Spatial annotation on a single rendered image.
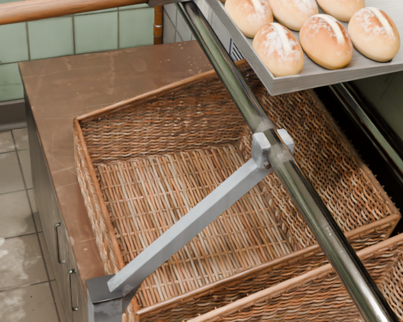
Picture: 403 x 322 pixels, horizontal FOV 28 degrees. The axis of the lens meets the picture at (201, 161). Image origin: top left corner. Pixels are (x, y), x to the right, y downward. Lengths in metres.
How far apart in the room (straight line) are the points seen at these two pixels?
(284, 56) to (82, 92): 1.06
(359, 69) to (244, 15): 0.18
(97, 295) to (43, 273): 1.31
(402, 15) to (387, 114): 0.22
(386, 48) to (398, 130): 0.30
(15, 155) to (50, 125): 0.83
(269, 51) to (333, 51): 0.09
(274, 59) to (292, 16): 0.12
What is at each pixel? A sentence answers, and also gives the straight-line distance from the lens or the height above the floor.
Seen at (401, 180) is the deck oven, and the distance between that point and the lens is 1.48.
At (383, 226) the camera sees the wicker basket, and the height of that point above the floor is 0.83.
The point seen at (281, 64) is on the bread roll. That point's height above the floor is 1.21.
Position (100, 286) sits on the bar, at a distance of 1.11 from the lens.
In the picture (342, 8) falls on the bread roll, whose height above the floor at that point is 1.21.
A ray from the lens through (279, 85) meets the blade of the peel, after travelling 1.07.
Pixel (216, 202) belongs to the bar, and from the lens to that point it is 1.04.
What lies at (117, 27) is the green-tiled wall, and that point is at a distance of 2.78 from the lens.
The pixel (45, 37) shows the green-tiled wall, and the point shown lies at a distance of 2.74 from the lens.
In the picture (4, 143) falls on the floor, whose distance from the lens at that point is 2.84.
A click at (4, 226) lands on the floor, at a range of 2.54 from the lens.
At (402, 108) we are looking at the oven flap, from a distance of 1.42.
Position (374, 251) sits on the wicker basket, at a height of 0.83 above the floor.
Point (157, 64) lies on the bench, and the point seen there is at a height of 0.58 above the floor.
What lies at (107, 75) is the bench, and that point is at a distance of 2.13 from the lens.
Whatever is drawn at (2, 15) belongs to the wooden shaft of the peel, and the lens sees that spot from 1.20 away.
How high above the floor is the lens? 1.80
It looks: 41 degrees down
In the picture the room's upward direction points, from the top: 5 degrees clockwise
